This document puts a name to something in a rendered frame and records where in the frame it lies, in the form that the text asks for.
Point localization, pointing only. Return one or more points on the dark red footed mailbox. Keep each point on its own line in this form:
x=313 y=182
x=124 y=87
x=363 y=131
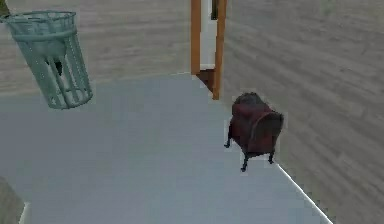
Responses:
x=255 y=128

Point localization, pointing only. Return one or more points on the orange wooden door frame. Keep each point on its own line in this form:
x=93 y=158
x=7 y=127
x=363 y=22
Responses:
x=218 y=50

